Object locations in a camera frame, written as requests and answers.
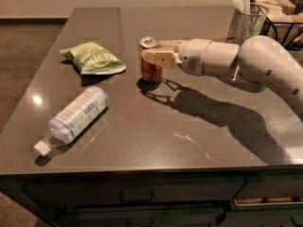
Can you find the dark left cabinet drawer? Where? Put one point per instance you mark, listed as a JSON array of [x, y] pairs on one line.
[[99, 193]]

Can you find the wire mesh cup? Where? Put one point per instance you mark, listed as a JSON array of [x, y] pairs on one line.
[[246, 23]]

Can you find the dark cabinet drawer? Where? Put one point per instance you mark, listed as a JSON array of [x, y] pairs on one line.
[[99, 193], [271, 190]]

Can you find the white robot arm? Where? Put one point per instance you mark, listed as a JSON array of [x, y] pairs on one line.
[[260, 62]]

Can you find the dark right cabinet drawer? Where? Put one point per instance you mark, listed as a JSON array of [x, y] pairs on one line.
[[271, 190]]

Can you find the black wire snack rack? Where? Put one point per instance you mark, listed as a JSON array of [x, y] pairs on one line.
[[284, 22]]

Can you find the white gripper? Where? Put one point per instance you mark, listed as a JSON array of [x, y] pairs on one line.
[[193, 56]]

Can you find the green chip bag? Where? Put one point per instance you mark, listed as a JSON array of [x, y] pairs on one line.
[[93, 59]]

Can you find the black drawer handle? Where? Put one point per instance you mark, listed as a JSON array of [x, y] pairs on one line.
[[136, 197]]

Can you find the white napkin in cup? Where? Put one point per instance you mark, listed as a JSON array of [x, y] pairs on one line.
[[242, 5]]

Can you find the clear plastic water bottle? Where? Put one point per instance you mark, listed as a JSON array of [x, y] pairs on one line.
[[64, 127]]

